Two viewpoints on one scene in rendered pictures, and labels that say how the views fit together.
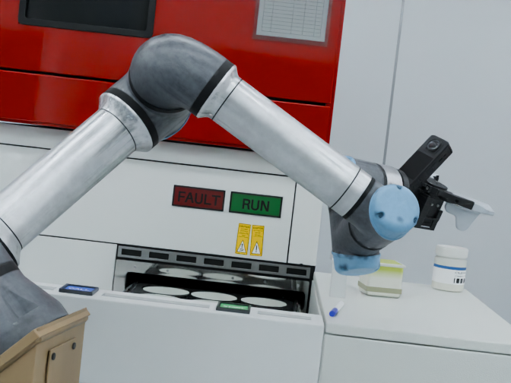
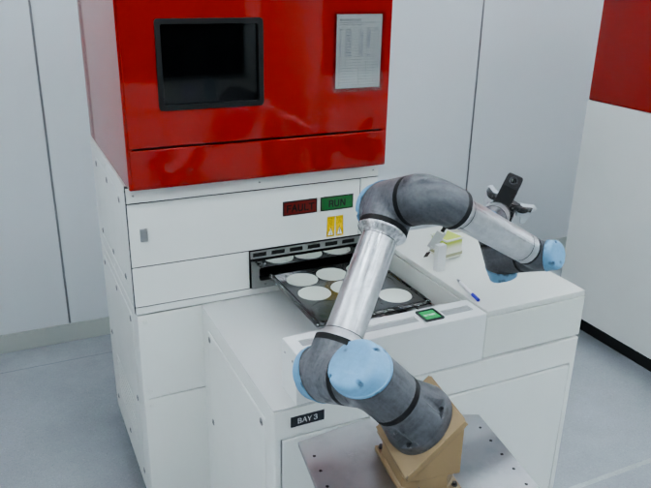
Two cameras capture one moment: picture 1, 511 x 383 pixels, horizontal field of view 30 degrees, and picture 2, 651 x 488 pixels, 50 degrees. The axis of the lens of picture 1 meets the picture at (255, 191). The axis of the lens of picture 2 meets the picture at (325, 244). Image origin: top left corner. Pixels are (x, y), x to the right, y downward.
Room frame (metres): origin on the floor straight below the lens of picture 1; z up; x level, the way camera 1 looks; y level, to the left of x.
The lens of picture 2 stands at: (0.21, 1.01, 1.81)
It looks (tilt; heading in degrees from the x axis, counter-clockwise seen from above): 21 degrees down; 333
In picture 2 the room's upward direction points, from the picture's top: 1 degrees clockwise
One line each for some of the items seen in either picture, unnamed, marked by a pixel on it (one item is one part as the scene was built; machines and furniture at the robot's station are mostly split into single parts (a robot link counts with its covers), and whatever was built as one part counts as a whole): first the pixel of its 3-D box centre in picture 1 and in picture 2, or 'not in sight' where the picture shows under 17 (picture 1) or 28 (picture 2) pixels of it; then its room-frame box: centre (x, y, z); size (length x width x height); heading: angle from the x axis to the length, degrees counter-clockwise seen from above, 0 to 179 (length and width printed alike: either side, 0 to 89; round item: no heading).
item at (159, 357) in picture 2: not in sight; (232, 353); (2.51, 0.25, 0.41); 0.82 x 0.71 x 0.82; 89
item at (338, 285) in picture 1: (340, 261); (437, 248); (1.82, -0.18, 1.03); 0.06 x 0.04 x 0.13; 179
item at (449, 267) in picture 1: (449, 268); not in sight; (2.09, -0.44, 1.01); 0.07 x 0.07 x 0.10
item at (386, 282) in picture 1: (380, 277); (446, 245); (1.90, -0.27, 1.00); 0.07 x 0.07 x 0.07; 8
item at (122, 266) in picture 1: (210, 290); (314, 264); (2.15, 0.08, 0.89); 0.44 x 0.02 x 0.10; 89
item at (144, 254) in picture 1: (214, 261); (313, 246); (2.15, 0.08, 0.96); 0.44 x 0.01 x 0.02; 89
